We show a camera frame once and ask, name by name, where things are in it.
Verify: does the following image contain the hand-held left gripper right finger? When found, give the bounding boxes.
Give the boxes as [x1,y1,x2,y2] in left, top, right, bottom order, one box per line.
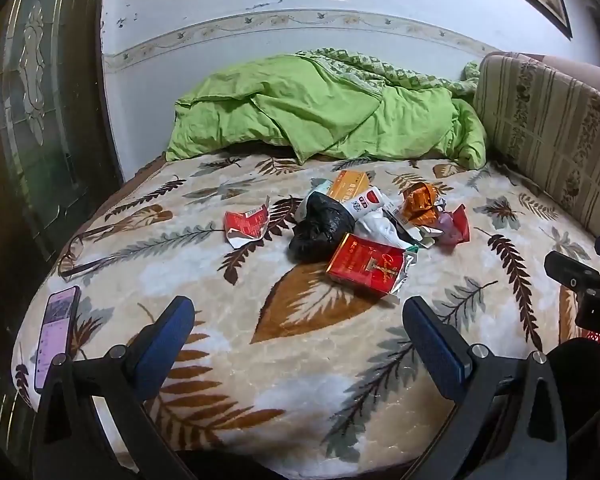
[402,296,568,480]

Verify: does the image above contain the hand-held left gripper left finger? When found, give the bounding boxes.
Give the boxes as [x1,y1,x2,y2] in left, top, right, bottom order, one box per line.
[32,296,196,480]

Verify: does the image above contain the red cigarette box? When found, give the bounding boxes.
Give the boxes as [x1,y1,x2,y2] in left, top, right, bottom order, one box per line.
[326,233,421,302]

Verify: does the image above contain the small red wrapper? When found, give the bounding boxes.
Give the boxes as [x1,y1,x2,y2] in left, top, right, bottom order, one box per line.
[450,204,472,245]

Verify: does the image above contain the white plastic wrap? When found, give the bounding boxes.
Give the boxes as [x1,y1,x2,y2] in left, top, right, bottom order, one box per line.
[355,210,411,251]

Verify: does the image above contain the orange foil wrapper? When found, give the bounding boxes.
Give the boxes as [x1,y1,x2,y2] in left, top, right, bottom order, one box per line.
[401,182,441,227]

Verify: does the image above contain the torn red foil packet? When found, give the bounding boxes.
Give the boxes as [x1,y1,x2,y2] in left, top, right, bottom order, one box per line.
[223,199,272,250]

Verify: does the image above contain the white plastic bottle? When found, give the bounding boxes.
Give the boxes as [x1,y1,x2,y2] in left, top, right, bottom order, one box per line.
[342,186,396,221]

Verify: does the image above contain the black plastic bag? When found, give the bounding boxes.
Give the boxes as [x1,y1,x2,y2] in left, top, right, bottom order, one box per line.
[288,192,357,263]

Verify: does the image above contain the orange medicine box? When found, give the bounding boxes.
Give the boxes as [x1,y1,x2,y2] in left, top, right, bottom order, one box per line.
[326,170,372,203]

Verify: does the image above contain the leaf print blanket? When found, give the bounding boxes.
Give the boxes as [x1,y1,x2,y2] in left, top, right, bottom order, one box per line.
[10,152,600,480]

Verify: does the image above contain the person's dark trouser leg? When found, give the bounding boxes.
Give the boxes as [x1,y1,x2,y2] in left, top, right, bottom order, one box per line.
[547,338,600,480]

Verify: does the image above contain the smartphone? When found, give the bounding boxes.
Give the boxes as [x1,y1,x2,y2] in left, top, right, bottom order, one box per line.
[34,285,82,395]

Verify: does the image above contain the eyeglasses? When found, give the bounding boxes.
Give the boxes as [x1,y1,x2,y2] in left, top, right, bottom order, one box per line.
[57,220,146,281]

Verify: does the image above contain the striped brown cushion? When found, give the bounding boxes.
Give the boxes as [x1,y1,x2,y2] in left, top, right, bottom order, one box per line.
[472,51,600,256]

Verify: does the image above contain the brown sofa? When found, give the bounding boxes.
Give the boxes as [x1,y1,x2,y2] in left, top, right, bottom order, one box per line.
[495,50,600,93]

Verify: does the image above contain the green quilt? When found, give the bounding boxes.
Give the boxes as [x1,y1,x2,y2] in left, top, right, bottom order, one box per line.
[165,49,488,171]

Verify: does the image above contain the patterned glass door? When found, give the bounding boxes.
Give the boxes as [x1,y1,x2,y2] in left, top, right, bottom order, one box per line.
[0,0,126,281]

